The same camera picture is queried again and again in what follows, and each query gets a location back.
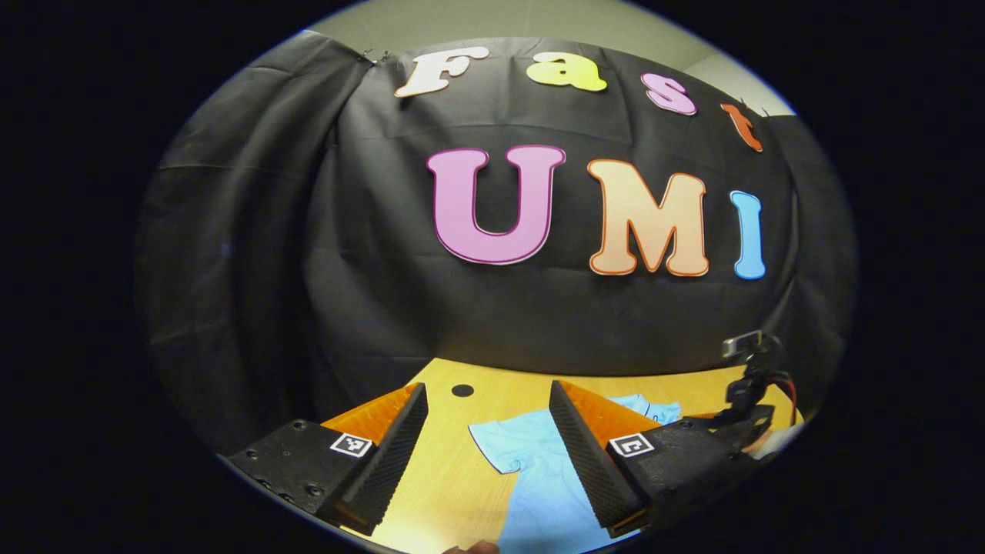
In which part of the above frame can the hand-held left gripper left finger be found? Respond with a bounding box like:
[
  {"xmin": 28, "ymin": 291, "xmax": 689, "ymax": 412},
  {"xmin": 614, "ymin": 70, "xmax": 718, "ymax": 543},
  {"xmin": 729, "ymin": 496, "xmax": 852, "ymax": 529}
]
[{"xmin": 223, "ymin": 382, "xmax": 430, "ymax": 538}]

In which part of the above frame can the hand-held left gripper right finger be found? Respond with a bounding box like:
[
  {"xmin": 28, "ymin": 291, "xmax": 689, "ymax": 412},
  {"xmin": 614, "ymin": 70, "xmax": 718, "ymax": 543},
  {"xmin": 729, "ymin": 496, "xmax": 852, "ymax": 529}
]
[{"xmin": 548, "ymin": 379, "xmax": 764, "ymax": 540}]

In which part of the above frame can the light blue T-shirt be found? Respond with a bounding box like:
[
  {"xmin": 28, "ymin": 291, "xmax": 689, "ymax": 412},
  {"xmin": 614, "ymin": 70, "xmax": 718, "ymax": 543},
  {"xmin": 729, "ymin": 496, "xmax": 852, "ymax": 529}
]
[{"xmin": 468, "ymin": 393, "xmax": 683, "ymax": 554}]

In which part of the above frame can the black backdrop cloth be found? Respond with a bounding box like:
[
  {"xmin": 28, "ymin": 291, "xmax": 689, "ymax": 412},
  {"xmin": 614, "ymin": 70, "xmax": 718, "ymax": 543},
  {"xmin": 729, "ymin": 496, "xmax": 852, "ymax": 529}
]
[{"xmin": 135, "ymin": 31, "xmax": 859, "ymax": 456}]

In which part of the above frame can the red cable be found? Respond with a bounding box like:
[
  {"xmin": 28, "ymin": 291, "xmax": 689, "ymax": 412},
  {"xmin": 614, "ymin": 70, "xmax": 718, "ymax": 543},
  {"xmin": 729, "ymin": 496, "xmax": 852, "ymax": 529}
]
[{"xmin": 773, "ymin": 372, "xmax": 800, "ymax": 426}]

